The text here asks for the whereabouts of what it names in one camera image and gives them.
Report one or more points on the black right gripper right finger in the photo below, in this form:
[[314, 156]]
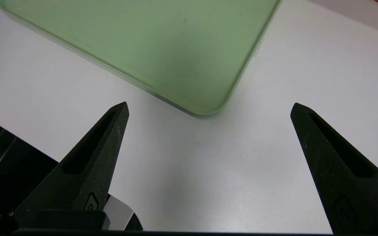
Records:
[[326, 164]]

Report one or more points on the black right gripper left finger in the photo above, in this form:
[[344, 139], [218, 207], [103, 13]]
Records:
[[87, 177]]

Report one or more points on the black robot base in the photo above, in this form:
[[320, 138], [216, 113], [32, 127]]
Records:
[[5, 170]]

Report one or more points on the light green plastic tray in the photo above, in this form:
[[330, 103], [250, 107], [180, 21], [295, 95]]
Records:
[[176, 49]]

